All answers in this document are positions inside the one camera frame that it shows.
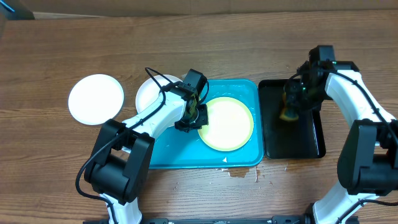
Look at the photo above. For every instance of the black plastic tray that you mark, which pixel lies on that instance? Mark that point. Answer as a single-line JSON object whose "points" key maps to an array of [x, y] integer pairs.
{"points": [[300, 139]]}

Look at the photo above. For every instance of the green yellow sponge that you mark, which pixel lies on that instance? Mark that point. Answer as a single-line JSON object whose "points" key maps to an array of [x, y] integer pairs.
{"points": [[287, 113]]}

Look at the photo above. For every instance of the yellow-green plate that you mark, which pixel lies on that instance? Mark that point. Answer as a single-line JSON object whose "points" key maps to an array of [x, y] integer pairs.
{"points": [[230, 124]]}

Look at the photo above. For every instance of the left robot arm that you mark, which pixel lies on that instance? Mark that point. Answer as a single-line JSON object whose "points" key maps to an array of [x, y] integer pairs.
{"points": [[118, 166]]}

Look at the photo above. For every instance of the white plate with stain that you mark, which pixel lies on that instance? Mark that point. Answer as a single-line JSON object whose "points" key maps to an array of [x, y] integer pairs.
{"points": [[95, 99]]}

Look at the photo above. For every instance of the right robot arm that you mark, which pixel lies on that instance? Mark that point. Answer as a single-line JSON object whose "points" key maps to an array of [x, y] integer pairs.
{"points": [[367, 165]]}

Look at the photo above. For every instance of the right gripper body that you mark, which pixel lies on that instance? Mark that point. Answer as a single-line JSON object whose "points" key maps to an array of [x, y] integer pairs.
{"points": [[308, 99]]}

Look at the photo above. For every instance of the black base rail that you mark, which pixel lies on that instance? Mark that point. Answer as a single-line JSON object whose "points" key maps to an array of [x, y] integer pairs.
{"points": [[278, 219]]}

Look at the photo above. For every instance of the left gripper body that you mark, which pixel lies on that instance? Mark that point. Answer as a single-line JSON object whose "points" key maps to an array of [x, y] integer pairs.
{"points": [[200, 119]]}

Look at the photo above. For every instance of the teal plastic tray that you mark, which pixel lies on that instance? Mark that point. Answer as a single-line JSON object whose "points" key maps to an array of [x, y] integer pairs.
{"points": [[174, 149]]}

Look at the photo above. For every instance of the dark object top-left corner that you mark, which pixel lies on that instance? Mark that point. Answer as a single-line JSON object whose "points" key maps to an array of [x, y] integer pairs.
{"points": [[15, 10]]}

